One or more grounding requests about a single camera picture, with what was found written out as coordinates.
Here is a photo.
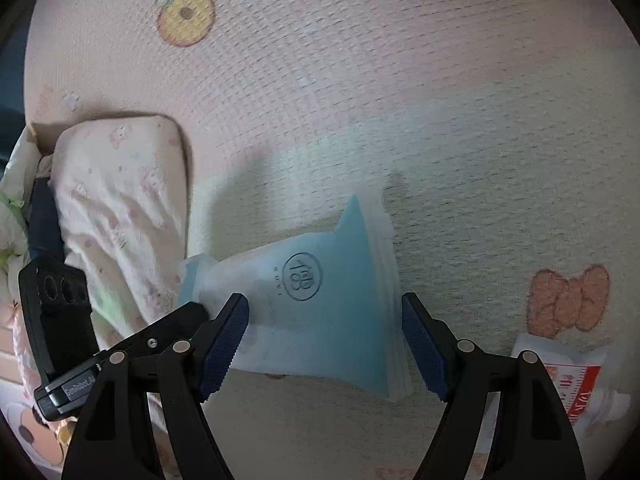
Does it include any green and white cloth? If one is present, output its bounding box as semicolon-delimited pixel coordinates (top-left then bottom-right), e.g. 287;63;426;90
0;127;41;271

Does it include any blue and white plastic packet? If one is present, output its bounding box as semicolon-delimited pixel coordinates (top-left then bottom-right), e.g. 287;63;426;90
177;194;416;403

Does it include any cream fluffy printed blanket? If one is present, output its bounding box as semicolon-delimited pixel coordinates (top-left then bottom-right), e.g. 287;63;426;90
50;114;193;331

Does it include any red and white packet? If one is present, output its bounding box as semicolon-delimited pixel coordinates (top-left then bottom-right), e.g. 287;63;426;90
510;332;633;441

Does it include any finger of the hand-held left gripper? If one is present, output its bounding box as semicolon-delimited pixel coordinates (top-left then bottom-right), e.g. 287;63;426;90
97;301;211;361

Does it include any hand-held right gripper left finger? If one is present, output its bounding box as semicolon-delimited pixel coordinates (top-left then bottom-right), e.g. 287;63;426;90
60;292;250;480

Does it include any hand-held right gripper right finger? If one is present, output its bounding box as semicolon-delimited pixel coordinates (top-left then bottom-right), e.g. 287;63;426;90
401;291;586;480

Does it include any pink cartoon printed mat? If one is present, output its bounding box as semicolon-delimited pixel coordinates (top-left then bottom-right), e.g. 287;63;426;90
0;0;640;480

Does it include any dark blue cloth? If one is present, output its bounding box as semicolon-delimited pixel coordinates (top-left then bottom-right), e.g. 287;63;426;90
27;175;66;261

